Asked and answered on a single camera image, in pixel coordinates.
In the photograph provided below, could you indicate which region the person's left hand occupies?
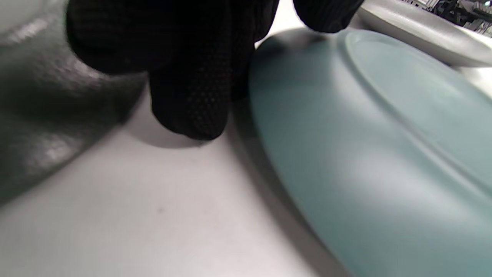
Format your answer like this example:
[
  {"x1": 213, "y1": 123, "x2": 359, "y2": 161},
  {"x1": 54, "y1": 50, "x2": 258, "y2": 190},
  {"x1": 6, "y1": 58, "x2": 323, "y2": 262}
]
[{"x1": 65, "y1": 0, "x2": 366, "y2": 141}]

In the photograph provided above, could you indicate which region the teal plate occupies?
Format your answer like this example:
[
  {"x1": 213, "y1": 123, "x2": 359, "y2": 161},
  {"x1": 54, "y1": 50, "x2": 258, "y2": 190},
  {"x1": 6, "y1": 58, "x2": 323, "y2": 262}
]
[{"x1": 248, "y1": 28, "x2": 492, "y2": 277}]

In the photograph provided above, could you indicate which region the grey rippled plate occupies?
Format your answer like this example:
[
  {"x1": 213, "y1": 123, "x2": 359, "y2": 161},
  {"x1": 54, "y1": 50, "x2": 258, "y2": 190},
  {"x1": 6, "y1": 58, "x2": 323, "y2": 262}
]
[{"x1": 356, "y1": 0, "x2": 492, "y2": 68}]

